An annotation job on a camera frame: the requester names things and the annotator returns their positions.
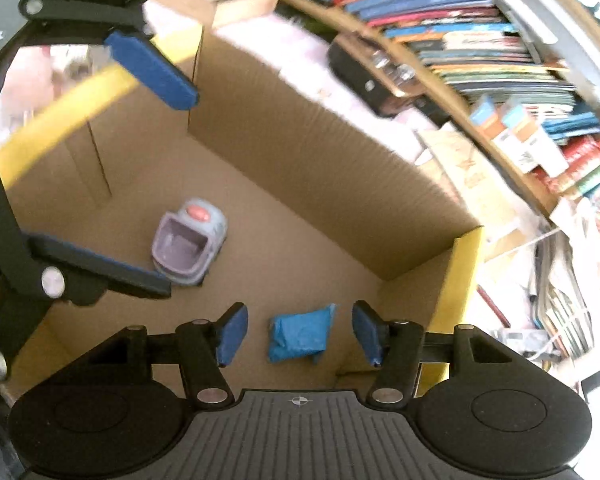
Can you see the purple grey toy car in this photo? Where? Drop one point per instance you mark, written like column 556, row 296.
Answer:
column 190, row 245

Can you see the row of colourful books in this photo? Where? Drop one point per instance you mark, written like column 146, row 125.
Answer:
column 430, row 5

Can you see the pile of papers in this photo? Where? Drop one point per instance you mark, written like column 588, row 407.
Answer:
column 560, row 310

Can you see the orange white small box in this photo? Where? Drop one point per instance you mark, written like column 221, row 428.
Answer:
column 535, row 140
column 490, row 127

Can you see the yellow cardboard box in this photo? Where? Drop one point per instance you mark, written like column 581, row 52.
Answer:
column 305, row 185

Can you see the black wooden box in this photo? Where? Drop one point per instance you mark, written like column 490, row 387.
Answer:
column 355, row 70

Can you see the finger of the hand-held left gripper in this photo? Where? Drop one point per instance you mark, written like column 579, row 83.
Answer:
column 152, row 67
column 105, row 272

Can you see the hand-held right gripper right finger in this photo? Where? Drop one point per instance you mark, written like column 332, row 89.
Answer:
column 366, row 331

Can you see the brown paper envelope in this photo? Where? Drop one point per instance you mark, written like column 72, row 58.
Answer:
column 470, row 180

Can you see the wooden bookshelf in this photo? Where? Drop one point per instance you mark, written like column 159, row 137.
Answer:
column 525, row 185

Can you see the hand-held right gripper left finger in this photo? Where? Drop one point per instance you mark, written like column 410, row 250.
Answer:
column 232, row 336

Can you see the white shelf frame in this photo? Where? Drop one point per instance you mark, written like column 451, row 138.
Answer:
column 555, row 15

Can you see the stack of red boxes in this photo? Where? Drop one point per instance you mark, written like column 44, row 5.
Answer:
column 585, row 170

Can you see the blue packet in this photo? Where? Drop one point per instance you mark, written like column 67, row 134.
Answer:
column 300, row 332

